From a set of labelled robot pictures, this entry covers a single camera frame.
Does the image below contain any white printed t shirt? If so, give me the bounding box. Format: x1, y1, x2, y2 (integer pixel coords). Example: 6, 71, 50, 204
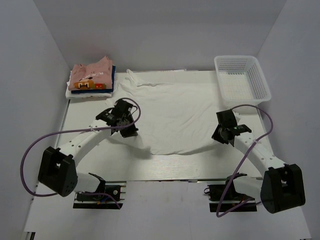
105, 70, 222, 155

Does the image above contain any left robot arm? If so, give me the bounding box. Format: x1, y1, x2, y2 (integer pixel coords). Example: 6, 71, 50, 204
38, 97, 141, 200

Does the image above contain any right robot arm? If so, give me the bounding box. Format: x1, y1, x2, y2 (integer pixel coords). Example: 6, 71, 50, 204
212, 109, 306, 218

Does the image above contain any pink folded t shirt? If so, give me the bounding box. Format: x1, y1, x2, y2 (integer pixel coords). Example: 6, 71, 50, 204
68, 56, 113, 91

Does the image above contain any white plastic basket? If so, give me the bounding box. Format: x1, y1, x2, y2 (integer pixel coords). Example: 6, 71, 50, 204
214, 55, 272, 107

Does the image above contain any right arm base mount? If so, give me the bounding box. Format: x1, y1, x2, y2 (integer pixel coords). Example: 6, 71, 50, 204
203, 177, 258, 214

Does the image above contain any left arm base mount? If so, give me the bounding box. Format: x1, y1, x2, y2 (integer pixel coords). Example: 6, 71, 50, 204
73, 181, 127, 210

